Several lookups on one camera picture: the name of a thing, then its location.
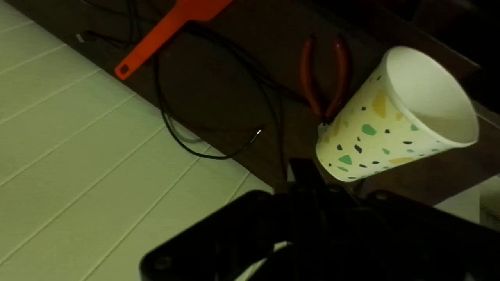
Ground orange plastic tool handle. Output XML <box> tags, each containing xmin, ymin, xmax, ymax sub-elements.
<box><xmin>114</xmin><ymin>0</ymin><xmax>236</xmax><ymax>82</ymax></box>

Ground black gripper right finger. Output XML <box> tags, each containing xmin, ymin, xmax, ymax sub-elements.
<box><xmin>311</xmin><ymin>170</ymin><xmax>500</xmax><ymax>281</ymax></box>

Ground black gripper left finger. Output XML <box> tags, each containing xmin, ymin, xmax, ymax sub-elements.
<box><xmin>139</xmin><ymin>157</ymin><xmax>314</xmax><ymax>281</ymax></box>

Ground red handled pliers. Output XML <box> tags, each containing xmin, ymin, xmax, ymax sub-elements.
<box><xmin>299</xmin><ymin>32</ymin><xmax>352</xmax><ymax>124</ymax></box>

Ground thin black cable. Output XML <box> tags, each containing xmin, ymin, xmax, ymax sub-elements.
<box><xmin>77</xmin><ymin>0</ymin><xmax>294</xmax><ymax>184</ymax></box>

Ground speckled white paper cup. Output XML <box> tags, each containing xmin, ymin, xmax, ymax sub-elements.
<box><xmin>314</xmin><ymin>45</ymin><xmax>481</xmax><ymax>184</ymax></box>

